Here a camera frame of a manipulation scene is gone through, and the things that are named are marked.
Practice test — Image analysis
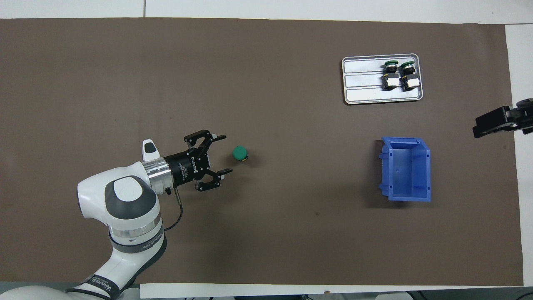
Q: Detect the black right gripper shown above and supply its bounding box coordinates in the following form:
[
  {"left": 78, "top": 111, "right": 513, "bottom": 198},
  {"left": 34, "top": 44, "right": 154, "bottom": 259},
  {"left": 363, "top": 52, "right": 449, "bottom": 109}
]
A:
[{"left": 473, "top": 99, "right": 533, "bottom": 138}]

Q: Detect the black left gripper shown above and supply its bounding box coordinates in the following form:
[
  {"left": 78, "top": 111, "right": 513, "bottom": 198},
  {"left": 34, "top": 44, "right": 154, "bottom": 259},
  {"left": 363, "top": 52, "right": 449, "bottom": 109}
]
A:
[{"left": 164, "top": 130, "right": 233, "bottom": 193}]

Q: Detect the blue plastic bin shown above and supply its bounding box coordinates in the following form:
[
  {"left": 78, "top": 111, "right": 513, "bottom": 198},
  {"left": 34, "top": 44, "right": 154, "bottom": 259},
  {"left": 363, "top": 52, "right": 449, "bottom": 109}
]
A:
[{"left": 378, "top": 137, "right": 431, "bottom": 203}]

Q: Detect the brown table mat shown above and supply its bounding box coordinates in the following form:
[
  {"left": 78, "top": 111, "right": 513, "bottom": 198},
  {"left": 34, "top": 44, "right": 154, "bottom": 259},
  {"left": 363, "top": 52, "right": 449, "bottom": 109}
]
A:
[{"left": 0, "top": 17, "right": 524, "bottom": 287}]

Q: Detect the silver metal tray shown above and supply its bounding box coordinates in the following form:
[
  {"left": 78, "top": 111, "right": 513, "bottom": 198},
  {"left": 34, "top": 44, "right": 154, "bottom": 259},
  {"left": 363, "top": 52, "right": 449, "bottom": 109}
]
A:
[{"left": 341, "top": 53, "right": 423, "bottom": 105}]

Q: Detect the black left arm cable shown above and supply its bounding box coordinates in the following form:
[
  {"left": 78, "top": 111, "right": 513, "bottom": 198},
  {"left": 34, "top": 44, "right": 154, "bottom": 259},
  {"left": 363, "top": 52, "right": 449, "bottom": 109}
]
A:
[{"left": 164, "top": 187, "right": 184, "bottom": 232}]

